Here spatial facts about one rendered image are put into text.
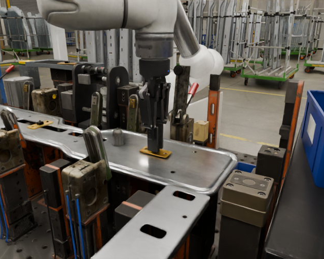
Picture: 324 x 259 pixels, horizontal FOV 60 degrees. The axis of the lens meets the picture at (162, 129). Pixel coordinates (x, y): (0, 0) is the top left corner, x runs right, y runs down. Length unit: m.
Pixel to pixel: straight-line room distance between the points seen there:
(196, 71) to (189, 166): 0.78
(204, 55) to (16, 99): 0.87
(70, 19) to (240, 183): 0.45
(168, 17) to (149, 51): 0.08
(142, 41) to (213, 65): 0.81
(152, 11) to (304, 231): 0.49
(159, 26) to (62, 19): 0.20
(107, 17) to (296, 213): 0.50
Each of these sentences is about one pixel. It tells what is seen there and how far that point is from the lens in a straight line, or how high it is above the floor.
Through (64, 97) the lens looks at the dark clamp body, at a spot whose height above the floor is 1.06.
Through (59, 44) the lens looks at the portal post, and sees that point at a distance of 4.85.
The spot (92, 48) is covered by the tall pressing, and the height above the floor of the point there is 0.93.
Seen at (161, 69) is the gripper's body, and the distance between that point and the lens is 0.66.
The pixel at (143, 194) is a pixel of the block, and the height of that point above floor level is 0.98.
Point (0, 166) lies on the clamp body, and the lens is 0.90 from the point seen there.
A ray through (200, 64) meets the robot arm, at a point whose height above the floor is 1.15.
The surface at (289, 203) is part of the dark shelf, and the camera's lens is 0.55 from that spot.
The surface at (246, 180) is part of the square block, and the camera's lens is 0.53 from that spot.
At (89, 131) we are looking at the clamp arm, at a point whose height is 1.11.
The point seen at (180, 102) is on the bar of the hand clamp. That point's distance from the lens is 0.84.
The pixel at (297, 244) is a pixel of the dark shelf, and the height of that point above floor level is 1.03.
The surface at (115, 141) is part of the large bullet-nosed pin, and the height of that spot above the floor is 1.02.
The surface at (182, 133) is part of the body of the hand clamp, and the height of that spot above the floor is 1.02.
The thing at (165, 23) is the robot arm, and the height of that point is 1.33.
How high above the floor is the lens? 1.32
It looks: 20 degrees down
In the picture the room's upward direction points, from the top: straight up
